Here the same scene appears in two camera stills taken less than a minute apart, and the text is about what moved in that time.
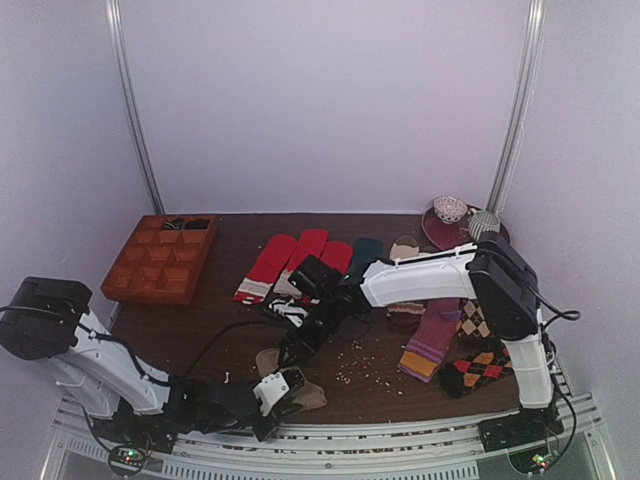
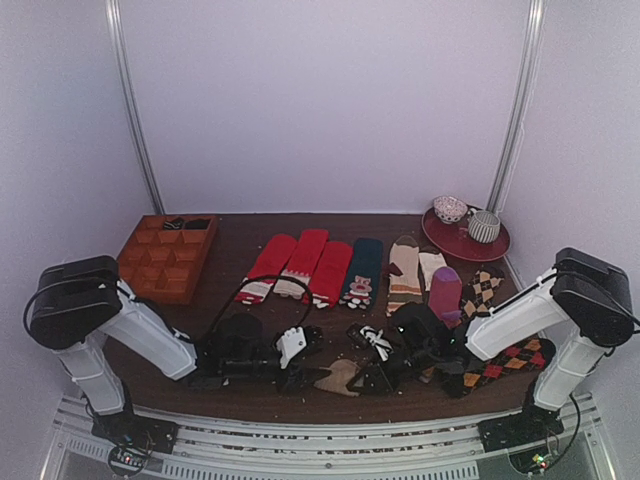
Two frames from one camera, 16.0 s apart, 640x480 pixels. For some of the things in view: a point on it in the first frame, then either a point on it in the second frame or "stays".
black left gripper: x=262 y=433 to x=295 y=382
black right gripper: x=296 y=345 to x=379 y=368
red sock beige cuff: x=312 y=243 stays
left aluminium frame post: x=131 y=101 stays
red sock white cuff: x=269 y=262 stays
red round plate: x=450 y=234 stays
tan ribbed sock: x=307 y=396 to x=341 y=372
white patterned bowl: x=449 y=208 stays
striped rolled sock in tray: x=176 y=223 stays
